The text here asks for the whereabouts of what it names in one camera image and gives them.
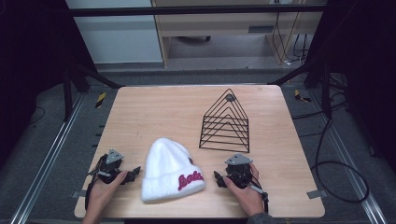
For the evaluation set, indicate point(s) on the black metal stand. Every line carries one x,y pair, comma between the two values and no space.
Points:
325,93
67,93

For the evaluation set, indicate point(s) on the white knit beanie hat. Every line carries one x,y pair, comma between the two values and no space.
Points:
169,169

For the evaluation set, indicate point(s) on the yellow black striped tape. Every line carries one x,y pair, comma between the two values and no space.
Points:
100,100
299,96

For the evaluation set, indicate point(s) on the person's left hand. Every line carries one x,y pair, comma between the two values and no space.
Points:
102,194

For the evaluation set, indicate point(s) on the person's right hand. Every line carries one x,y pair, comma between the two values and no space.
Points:
246,197

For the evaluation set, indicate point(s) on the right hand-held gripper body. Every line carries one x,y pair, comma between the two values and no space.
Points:
239,169

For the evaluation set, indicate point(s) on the white cabinet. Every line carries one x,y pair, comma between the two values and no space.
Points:
115,37

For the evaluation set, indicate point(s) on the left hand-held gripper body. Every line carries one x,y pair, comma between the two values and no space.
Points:
109,165

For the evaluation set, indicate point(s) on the grey metal table bracket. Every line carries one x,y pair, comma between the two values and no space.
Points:
317,194
77,194

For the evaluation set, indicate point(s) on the light wooden desk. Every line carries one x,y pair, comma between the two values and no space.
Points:
218,26

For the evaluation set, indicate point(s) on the black horizontal frame bar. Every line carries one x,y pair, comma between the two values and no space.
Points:
186,11

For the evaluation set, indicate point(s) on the black curtain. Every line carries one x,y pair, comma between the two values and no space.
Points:
28,62
367,62

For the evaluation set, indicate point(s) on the silver metal floor rail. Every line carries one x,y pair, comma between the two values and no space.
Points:
351,177
46,161

